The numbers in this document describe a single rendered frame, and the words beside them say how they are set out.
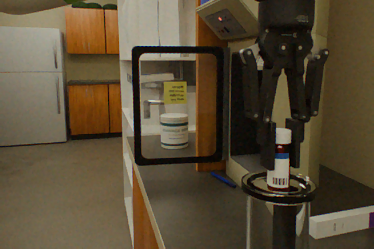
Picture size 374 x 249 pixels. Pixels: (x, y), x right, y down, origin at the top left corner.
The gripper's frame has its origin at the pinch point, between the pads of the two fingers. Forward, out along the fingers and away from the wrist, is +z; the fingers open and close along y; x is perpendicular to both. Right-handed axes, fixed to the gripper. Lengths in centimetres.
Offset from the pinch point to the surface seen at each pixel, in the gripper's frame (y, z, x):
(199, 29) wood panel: 8, -23, 69
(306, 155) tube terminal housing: 27.4, 12.6, 32.3
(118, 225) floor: -14, 120, 222
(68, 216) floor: -54, 120, 251
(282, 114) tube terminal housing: 19.6, 1.3, 32.3
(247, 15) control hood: 10.3, -23.2, 34.5
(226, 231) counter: 2.5, 28.0, 27.2
